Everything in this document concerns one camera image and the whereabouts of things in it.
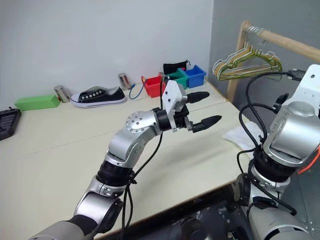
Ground green rectangular box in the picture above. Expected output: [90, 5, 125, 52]
[14, 94, 61, 112]

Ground green wire hanger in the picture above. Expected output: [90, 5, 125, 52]
[219, 47, 284, 81]

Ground dark rounded shape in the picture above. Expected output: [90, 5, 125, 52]
[164, 216, 209, 240]

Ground silver metal can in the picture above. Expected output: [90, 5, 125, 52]
[53, 84, 72, 104]
[117, 72, 131, 92]

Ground red plastic bin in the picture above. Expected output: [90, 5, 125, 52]
[140, 74, 166, 98]

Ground bunch of clothes hangers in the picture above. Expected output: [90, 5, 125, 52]
[212, 24, 278, 75]

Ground orange robot wire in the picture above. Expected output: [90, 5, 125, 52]
[297, 146, 320, 176]

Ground black table frame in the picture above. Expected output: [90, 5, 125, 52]
[99, 183, 242, 238]

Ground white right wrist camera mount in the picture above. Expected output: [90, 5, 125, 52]
[291, 64, 320, 118]

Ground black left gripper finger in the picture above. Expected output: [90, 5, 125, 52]
[192, 115, 223, 134]
[186, 91, 211, 105]

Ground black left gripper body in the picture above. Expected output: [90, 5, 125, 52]
[174, 106, 195, 132]

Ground white shorts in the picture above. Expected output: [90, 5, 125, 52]
[221, 121, 270, 161]

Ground blue green cable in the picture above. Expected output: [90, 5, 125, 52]
[128, 82, 146, 100]

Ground bundle of clothes hangers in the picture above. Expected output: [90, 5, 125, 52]
[214, 37, 281, 78]

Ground blue plastic bin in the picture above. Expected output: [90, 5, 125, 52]
[183, 64, 208, 89]

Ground wooden clothes rack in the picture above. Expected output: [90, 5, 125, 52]
[226, 20, 320, 104]

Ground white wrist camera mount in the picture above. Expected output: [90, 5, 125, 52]
[161, 79, 188, 132]
[291, 64, 320, 118]

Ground black remote controller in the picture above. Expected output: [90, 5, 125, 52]
[0, 107, 22, 142]

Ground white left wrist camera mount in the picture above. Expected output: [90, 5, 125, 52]
[161, 79, 188, 132]

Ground black drawstring pouch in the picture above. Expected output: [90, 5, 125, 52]
[162, 59, 191, 76]

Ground green plastic bin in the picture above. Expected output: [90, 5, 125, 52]
[166, 67, 189, 90]

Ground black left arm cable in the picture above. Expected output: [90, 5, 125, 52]
[119, 76, 171, 240]

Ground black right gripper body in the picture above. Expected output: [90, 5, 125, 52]
[274, 93, 289, 112]

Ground black canvas sneaker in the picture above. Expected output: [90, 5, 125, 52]
[70, 86, 127, 109]

